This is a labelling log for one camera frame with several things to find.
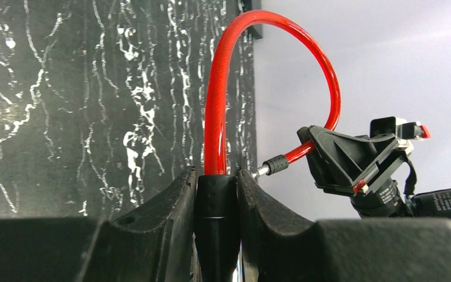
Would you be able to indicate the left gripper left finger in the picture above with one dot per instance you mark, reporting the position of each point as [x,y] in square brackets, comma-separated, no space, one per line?
[150,243]

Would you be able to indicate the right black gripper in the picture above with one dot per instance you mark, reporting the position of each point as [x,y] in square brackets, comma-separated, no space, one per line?
[360,166]

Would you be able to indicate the red cable lock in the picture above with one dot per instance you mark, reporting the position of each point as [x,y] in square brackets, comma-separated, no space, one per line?
[216,208]

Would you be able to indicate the black corner box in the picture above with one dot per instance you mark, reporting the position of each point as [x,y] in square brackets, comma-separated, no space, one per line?
[255,29]

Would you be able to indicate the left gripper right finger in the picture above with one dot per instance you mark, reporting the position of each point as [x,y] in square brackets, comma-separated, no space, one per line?
[280,245]

